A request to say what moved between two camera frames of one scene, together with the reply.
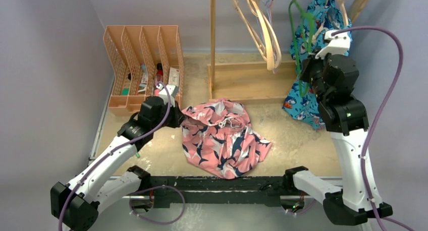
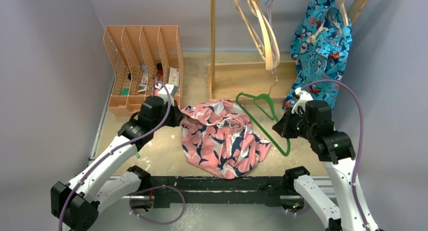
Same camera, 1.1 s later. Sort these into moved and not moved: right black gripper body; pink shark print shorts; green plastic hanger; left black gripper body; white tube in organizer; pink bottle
Moved: right black gripper body; green plastic hanger
Not moved: pink bottle; left black gripper body; white tube in organizer; pink shark print shorts
